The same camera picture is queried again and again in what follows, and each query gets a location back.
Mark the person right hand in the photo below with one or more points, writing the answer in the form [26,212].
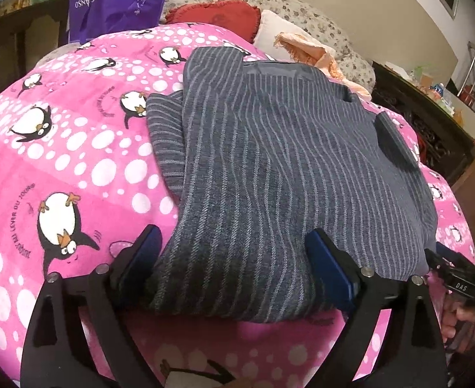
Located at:
[458,324]

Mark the white pillow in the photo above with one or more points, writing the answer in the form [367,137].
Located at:
[270,26]

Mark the dark carved wooden sideboard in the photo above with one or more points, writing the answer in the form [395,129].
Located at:
[445,146]

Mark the dark wooden side table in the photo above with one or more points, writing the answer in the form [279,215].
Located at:
[15,24]

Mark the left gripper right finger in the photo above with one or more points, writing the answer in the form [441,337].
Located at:
[411,353]

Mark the red heart cushion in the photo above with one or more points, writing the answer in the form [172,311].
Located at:
[234,15]

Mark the floral padded headboard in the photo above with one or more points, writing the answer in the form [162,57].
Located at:
[316,24]

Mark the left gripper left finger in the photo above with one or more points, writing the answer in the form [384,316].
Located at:
[56,352]

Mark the pink penguin bedspread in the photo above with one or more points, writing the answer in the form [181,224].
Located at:
[70,126]

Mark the peach fringed scarf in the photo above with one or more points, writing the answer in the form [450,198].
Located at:
[311,52]

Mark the grey pinstriped coat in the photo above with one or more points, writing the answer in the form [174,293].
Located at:
[256,155]

